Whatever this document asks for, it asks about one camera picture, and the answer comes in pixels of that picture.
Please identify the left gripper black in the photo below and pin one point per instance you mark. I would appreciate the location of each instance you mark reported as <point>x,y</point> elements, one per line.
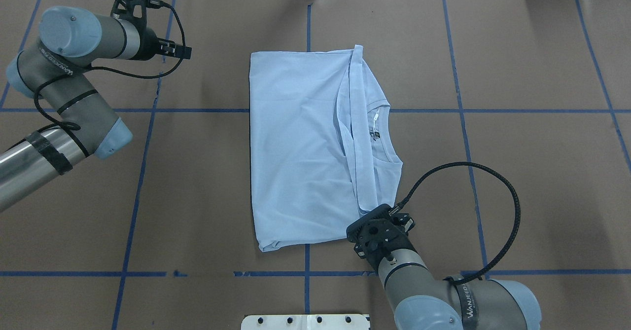
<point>148,47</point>

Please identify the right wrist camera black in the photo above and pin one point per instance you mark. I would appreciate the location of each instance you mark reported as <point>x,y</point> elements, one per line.
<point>383,220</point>

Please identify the white mounting plate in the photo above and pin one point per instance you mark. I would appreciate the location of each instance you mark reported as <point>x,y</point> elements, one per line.
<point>307,322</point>

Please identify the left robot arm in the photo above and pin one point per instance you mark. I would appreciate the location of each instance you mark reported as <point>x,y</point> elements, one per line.
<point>51,72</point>

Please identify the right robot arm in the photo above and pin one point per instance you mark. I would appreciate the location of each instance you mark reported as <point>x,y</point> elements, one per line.
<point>421,302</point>

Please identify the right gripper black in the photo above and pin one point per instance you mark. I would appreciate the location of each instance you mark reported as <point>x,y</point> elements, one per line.
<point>407,226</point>

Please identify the light blue t-shirt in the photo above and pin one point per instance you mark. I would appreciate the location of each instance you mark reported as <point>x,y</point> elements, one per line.
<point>321,152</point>

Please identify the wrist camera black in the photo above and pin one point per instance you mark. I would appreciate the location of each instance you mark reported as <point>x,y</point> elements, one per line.
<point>134,11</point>
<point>383,220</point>

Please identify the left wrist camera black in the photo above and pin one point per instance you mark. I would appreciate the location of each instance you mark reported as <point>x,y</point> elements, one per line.
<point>134,11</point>

